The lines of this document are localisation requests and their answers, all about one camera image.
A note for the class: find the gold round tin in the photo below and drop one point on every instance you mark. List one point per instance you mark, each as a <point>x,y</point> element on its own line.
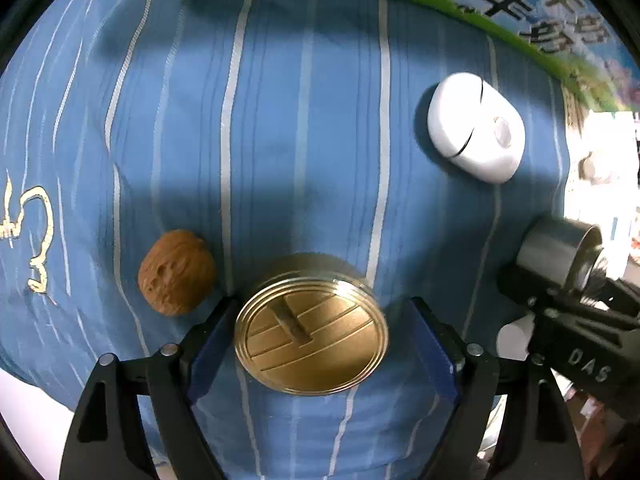
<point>311,325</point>

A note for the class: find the white computer mouse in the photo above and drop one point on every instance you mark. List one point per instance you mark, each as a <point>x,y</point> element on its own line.
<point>475,127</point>

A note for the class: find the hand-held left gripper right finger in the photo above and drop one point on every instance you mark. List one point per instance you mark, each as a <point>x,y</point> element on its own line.
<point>434,355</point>

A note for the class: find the grey metal cylinder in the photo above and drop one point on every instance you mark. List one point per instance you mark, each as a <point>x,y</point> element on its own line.
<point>560,255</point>

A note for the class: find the brown walnut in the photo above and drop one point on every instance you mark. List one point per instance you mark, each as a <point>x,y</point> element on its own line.
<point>176,272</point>

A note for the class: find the printed cardboard box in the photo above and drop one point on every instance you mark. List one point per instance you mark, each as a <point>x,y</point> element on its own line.
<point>450,5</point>

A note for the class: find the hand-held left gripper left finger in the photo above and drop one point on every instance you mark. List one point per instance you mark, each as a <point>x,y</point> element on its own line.
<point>207,355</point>

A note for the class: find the blue striped cloth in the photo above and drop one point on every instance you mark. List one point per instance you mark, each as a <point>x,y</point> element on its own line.
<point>280,185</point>

